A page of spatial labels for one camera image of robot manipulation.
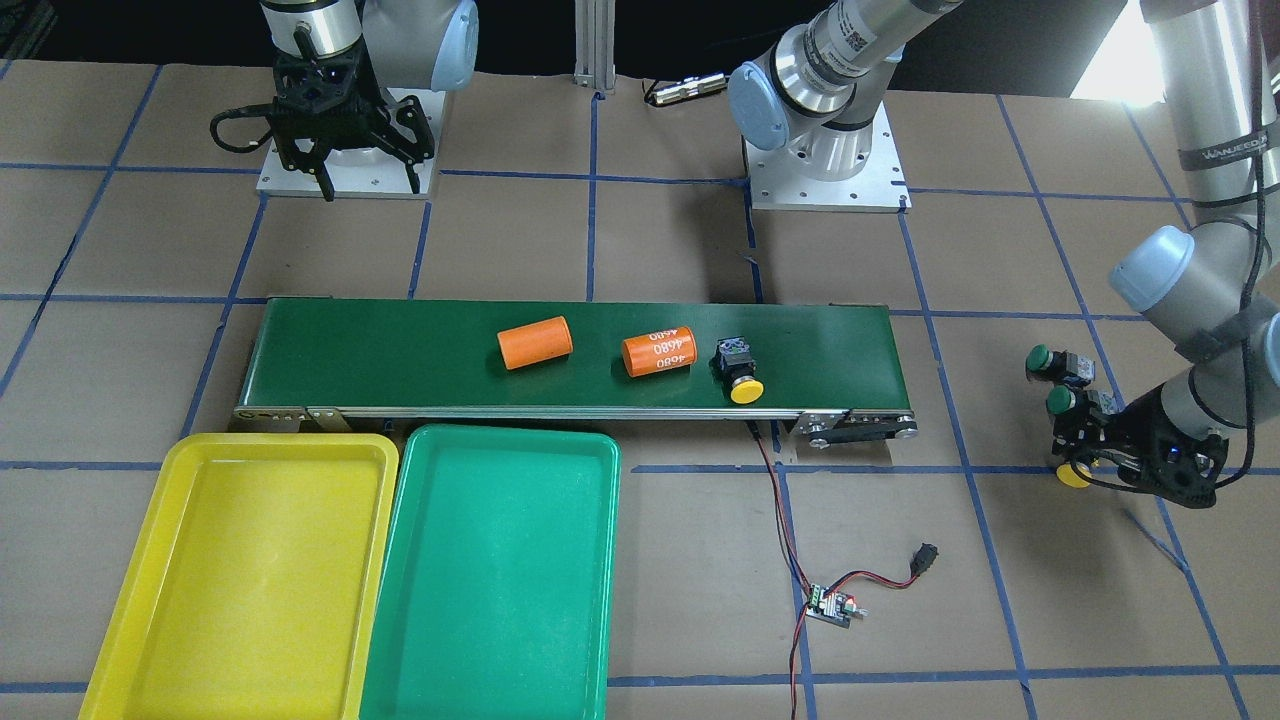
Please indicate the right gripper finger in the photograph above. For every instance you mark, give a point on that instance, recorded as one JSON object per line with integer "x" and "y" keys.
{"x": 413, "y": 179}
{"x": 324, "y": 181}

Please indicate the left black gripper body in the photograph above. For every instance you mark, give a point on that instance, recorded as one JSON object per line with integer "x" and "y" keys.
{"x": 1137, "y": 432}

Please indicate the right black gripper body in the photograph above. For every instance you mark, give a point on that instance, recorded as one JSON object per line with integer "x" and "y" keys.
{"x": 389, "y": 122}

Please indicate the yellow push button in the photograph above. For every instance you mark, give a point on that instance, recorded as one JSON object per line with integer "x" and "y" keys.
{"x": 736, "y": 369}
{"x": 1071, "y": 448}

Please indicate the green push button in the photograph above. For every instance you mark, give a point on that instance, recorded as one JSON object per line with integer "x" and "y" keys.
{"x": 1060, "y": 367}
{"x": 1081, "y": 406}

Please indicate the plain orange cylinder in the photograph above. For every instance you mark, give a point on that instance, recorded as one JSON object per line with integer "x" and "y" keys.
{"x": 535, "y": 343}

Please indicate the orange cylinder with 4680 label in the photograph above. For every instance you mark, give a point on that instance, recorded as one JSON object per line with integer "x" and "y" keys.
{"x": 659, "y": 351}

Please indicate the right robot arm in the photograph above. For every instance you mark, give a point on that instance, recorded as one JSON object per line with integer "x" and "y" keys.
{"x": 411, "y": 44}

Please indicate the green conveyor belt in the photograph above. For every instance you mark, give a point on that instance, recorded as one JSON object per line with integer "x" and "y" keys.
{"x": 831, "y": 372}

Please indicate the small controller circuit board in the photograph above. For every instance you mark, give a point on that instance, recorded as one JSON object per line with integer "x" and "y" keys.
{"x": 833, "y": 607}

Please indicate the green plastic tray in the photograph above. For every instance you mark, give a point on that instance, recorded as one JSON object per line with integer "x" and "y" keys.
{"x": 495, "y": 601}

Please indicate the yellow plastic tray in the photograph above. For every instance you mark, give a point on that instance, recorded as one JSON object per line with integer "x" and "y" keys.
{"x": 252, "y": 588}

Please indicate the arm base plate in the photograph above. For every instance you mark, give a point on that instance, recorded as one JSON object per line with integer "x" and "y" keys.
{"x": 363, "y": 173}
{"x": 830, "y": 170}

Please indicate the aluminium frame post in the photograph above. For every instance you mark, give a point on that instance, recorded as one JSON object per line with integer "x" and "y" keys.
{"x": 594, "y": 22}

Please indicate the black rocker switch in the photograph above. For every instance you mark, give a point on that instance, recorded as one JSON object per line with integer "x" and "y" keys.
{"x": 923, "y": 559}

